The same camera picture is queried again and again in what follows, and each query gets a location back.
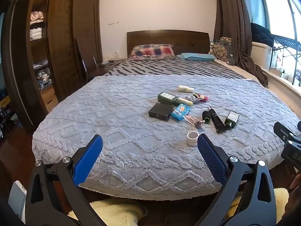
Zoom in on white flat panel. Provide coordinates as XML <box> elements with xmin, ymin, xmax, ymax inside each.
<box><xmin>8</xmin><ymin>180</ymin><xmax>27</xmax><ymax>222</ymax></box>

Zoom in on teal pillow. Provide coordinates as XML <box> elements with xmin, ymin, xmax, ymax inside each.
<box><xmin>176</xmin><ymin>52</ymin><xmax>217</xmax><ymax>62</ymax></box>

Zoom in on grey textured blanket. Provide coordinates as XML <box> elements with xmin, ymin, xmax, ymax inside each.
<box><xmin>32</xmin><ymin>75</ymin><xmax>301</xmax><ymax>201</ymax></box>

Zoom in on dark green labelled bottle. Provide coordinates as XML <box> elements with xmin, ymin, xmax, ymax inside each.
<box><xmin>157</xmin><ymin>92</ymin><xmax>182</xmax><ymax>107</ymax></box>

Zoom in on black metal rack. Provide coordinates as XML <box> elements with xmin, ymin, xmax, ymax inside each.
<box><xmin>270</xmin><ymin>34</ymin><xmax>301</xmax><ymax>69</ymax></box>

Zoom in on fluffy cream slipper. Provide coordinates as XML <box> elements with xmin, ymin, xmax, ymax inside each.
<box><xmin>224</xmin><ymin>187</ymin><xmax>290</xmax><ymax>220</ymax></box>
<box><xmin>68</xmin><ymin>198</ymin><xmax>148</xmax><ymax>226</ymax></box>

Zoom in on brown wooden wardrobe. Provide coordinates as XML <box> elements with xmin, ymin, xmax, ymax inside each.
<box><xmin>1</xmin><ymin>0</ymin><xmax>103</xmax><ymax>133</ymax></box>

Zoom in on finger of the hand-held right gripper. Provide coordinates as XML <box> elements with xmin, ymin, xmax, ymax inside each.
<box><xmin>273</xmin><ymin>121</ymin><xmax>299</xmax><ymax>144</ymax></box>

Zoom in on folded clothes in wardrobe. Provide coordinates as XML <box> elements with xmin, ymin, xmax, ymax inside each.
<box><xmin>29</xmin><ymin>0</ymin><xmax>53</xmax><ymax>91</ymax></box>

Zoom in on folded black metal frame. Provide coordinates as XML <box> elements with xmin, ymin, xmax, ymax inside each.
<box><xmin>75</xmin><ymin>38</ymin><xmax>99</xmax><ymax>83</ymax></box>

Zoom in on black flat box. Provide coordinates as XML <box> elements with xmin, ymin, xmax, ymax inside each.
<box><xmin>148</xmin><ymin>103</ymin><xmax>172</xmax><ymax>121</ymax></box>

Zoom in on grey black striped bedspread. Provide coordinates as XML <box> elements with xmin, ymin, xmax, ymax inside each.
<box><xmin>103</xmin><ymin>60</ymin><xmax>247</xmax><ymax>80</ymax></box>

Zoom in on white storage box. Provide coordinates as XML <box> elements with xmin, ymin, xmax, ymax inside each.
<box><xmin>250</xmin><ymin>41</ymin><xmax>274</xmax><ymax>70</ymax></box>

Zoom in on blue tissue packet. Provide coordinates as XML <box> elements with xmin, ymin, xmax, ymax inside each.
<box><xmin>170</xmin><ymin>103</ymin><xmax>191</xmax><ymax>121</ymax></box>

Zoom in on dark green square bottle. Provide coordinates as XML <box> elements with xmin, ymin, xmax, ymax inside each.
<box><xmin>224</xmin><ymin>110</ymin><xmax>240</xmax><ymax>129</ymax></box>

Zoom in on dark clothes pile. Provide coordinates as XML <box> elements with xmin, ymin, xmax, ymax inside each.
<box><xmin>250</xmin><ymin>22</ymin><xmax>274</xmax><ymax>46</ymax></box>

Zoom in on wooden nightstand with cables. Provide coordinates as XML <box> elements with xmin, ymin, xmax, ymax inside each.
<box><xmin>94</xmin><ymin>59</ymin><xmax>123</xmax><ymax>76</ymax></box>

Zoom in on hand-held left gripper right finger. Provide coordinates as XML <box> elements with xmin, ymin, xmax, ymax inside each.
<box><xmin>195</xmin><ymin>133</ymin><xmax>277</xmax><ymax>226</ymax></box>

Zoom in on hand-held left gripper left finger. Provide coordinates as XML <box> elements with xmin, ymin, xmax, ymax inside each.
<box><xmin>25</xmin><ymin>135</ymin><xmax>106</xmax><ymax>226</ymax></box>

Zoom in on plaid pillow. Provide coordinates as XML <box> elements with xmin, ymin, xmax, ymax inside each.
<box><xmin>128</xmin><ymin>44</ymin><xmax>176</xmax><ymax>61</ymax></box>

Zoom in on black squeeze tube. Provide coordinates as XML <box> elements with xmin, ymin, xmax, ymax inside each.
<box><xmin>208</xmin><ymin>107</ymin><xmax>228</xmax><ymax>133</ymax></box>

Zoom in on brown curtain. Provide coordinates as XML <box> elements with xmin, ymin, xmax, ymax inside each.
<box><xmin>213</xmin><ymin>0</ymin><xmax>269</xmax><ymax>88</ymax></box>

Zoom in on colourful snack wrappers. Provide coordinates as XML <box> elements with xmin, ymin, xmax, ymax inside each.
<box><xmin>186</xmin><ymin>93</ymin><xmax>210</xmax><ymax>103</ymax></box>

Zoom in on pink clear wrapper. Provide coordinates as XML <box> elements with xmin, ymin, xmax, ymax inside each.
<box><xmin>183</xmin><ymin>115</ymin><xmax>205</xmax><ymax>129</ymax></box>

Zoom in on person's right forearm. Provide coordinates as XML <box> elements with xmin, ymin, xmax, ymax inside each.
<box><xmin>284</xmin><ymin>176</ymin><xmax>301</xmax><ymax>218</ymax></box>

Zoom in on wooden bed headboard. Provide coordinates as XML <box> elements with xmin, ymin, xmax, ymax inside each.
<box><xmin>126</xmin><ymin>30</ymin><xmax>210</xmax><ymax>60</ymax></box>

